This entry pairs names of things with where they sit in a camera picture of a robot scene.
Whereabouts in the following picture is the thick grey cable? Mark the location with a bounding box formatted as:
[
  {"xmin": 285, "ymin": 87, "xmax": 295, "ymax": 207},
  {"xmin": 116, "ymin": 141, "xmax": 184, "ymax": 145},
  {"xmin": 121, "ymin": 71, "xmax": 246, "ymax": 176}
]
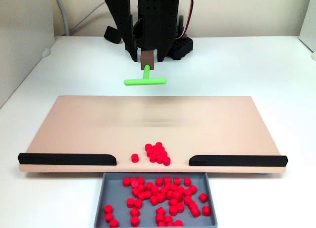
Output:
[{"xmin": 52, "ymin": 0, "xmax": 72, "ymax": 37}]

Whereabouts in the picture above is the black strap clamp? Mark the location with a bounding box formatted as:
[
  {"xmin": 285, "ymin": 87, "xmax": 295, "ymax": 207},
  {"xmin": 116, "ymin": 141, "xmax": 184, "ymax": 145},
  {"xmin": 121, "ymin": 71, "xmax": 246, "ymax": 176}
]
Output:
[{"xmin": 103, "ymin": 26, "xmax": 123, "ymax": 44}]

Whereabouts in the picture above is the green T pusher brown block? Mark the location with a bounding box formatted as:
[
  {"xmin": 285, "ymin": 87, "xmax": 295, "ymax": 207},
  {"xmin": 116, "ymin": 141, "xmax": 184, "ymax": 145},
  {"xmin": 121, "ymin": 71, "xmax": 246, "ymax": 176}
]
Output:
[{"xmin": 123, "ymin": 49, "xmax": 167, "ymax": 86}]

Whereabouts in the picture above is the white USB cable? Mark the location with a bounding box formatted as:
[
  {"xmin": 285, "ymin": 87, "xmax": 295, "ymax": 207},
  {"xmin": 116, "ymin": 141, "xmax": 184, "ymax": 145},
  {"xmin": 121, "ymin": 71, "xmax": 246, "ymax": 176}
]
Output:
[{"xmin": 69, "ymin": 0, "xmax": 139, "ymax": 33}]

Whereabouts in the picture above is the red white black servo wire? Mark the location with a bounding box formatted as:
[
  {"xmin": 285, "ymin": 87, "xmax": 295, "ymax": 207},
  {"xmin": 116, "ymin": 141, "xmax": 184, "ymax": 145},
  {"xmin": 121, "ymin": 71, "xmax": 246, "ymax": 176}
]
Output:
[{"xmin": 181, "ymin": 0, "xmax": 195, "ymax": 40}]

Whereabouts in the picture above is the black edge rail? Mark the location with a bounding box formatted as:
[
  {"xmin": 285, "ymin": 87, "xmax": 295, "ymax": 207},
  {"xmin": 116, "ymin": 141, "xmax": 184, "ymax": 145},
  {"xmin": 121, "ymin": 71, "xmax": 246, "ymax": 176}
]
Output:
[
  {"xmin": 189, "ymin": 154, "xmax": 288, "ymax": 167},
  {"xmin": 17, "ymin": 152, "xmax": 117, "ymax": 166}
]

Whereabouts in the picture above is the grey shallow tray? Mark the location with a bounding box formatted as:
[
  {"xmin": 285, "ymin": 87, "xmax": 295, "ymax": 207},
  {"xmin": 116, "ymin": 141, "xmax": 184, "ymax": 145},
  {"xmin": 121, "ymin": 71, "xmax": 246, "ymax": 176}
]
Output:
[{"xmin": 93, "ymin": 172, "xmax": 218, "ymax": 228}]

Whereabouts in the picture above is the beige flat board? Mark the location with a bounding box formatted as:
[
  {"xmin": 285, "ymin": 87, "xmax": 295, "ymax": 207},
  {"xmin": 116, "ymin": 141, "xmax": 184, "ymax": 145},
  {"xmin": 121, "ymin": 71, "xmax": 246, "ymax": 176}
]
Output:
[{"xmin": 18, "ymin": 95, "xmax": 288, "ymax": 176}]

